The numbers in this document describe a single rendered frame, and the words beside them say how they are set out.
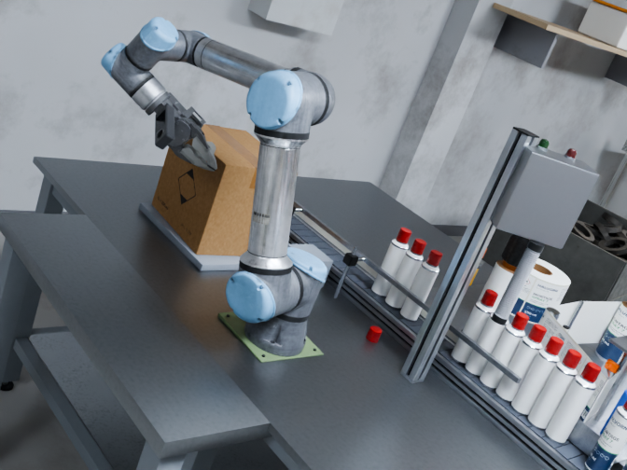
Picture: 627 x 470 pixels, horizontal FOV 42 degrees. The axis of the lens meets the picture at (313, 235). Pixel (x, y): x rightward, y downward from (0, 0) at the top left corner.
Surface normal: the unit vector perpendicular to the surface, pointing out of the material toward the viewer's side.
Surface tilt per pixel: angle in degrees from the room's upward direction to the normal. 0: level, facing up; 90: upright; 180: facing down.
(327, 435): 0
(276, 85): 85
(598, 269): 90
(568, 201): 90
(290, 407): 0
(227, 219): 90
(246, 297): 98
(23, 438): 0
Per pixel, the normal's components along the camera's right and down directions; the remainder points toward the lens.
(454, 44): -0.73, -0.01
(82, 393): 0.34, -0.87
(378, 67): 0.59, 0.48
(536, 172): 0.07, 0.40
